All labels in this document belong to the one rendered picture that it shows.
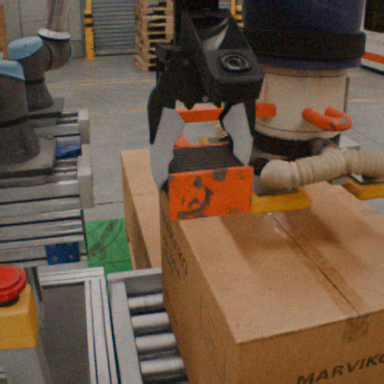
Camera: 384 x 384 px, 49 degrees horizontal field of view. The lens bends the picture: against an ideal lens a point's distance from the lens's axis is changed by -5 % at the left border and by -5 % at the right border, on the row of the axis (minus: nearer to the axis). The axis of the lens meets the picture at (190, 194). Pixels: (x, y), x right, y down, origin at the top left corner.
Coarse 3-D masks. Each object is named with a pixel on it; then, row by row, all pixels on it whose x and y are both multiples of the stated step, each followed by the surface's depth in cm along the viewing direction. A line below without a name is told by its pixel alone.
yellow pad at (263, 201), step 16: (256, 160) 75; (256, 176) 75; (256, 192) 69; (272, 192) 69; (288, 192) 70; (304, 192) 70; (256, 208) 67; (272, 208) 67; (288, 208) 68; (304, 208) 69
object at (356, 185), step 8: (352, 176) 75; (360, 176) 74; (344, 184) 75; (352, 184) 73; (360, 184) 73; (368, 184) 73; (376, 184) 73; (352, 192) 73; (360, 192) 71; (368, 192) 71; (376, 192) 71
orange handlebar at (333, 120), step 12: (180, 108) 71; (192, 108) 71; (204, 108) 71; (216, 108) 71; (264, 108) 73; (192, 120) 71; (204, 120) 71; (312, 120) 68; (324, 120) 66; (336, 120) 65; (348, 120) 66; (180, 144) 55
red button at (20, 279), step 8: (0, 272) 59; (8, 272) 59; (16, 272) 59; (24, 272) 60; (0, 280) 57; (8, 280) 58; (16, 280) 58; (24, 280) 59; (0, 288) 56; (8, 288) 56; (16, 288) 57; (24, 288) 59; (0, 296) 56; (8, 296) 56; (16, 296) 59; (0, 304) 58; (8, 304) 58
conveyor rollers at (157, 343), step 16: (128, 304) 129; (144, 304) 130; (160, 304) 131; (144, 320) 122; (160, 320) 123; (144, 336) 116; (160, 336) 116; (144, 352) 114; (160, 352) 116; (144, 368) 106; (160, 368) 106; (176, 368) 107
